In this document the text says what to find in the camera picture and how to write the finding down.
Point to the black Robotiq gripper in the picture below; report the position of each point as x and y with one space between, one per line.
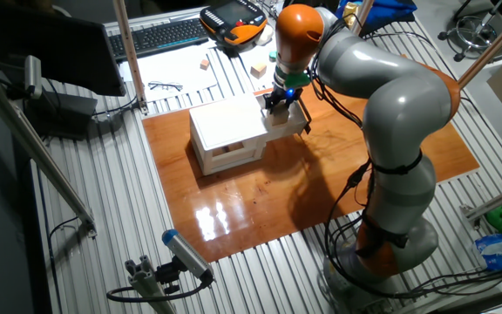
282 97

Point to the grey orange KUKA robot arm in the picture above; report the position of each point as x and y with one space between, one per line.
399 104

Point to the white two-drawer cabinet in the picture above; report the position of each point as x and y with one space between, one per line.
229 124

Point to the medium wooden cube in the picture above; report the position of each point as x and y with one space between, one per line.
258 70

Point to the teal cylinder block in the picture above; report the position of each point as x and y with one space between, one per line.
273 56

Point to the white paper sheet under cubes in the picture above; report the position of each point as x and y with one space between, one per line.
251 54

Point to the small wooden cube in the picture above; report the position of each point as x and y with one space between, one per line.
205 64

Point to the orange black teach pendant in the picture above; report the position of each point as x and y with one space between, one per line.
233 22

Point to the glossy brown wooden board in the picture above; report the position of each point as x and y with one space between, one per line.
242 205

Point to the white paper sheet with eyeglasses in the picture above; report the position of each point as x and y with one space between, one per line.
172 70

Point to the black rimmed eyeglasses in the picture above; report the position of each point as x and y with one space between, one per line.
166 86

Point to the gold foil object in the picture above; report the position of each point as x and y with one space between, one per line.
350 13

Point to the black computer keyboard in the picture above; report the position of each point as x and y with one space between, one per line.
159 37

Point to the blue cloth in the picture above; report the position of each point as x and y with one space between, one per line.
386 11

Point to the office chair base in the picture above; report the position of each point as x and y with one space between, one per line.
473 37

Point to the dark monitor base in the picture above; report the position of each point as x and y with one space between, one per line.
68 113

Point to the black computer monitor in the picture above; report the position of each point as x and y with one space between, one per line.
50 48

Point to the silver webcam on pole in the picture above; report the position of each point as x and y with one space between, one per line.
33 76

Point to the blue plastic tissue packet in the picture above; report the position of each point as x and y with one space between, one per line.
499 252

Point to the aluminium frame post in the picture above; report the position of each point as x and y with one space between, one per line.
130 52
361 17
495 202
33 148
490 50

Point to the silver camera with blue cap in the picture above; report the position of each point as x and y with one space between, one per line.
185 253

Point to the aluminium camera mount profile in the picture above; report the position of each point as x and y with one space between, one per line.
146 283

